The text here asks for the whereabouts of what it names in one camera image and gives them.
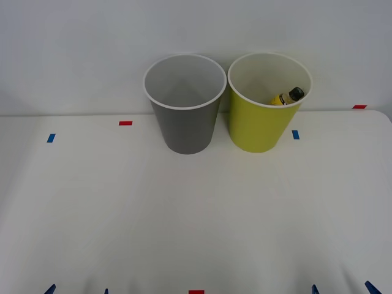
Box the yellow-green plastic waste bin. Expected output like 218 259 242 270
227 51 312 154

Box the grey plastic waste bin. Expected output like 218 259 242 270
142 53 228 155

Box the yellow bottle with black cap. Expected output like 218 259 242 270
269 86 305 107

